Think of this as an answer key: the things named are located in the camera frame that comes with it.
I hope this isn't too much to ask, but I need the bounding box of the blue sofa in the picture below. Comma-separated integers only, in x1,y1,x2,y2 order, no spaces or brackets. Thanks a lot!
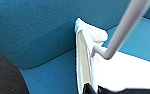
0,0,150,94

